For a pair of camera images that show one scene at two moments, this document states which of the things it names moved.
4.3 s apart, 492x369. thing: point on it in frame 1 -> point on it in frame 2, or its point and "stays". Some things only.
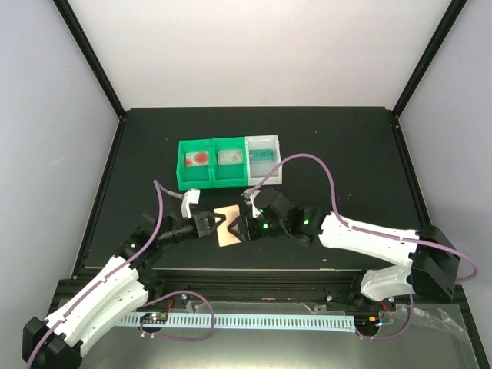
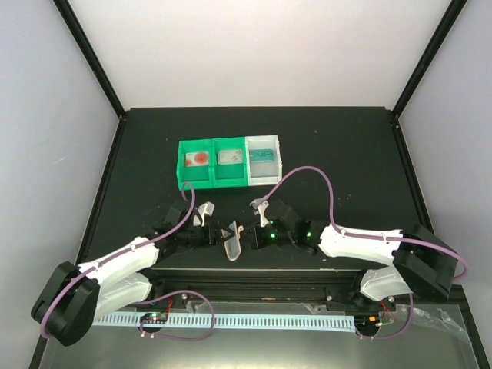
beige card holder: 231,214 -> 232,245
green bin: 194,177 stays
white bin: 258,171 stays
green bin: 228,175 stays
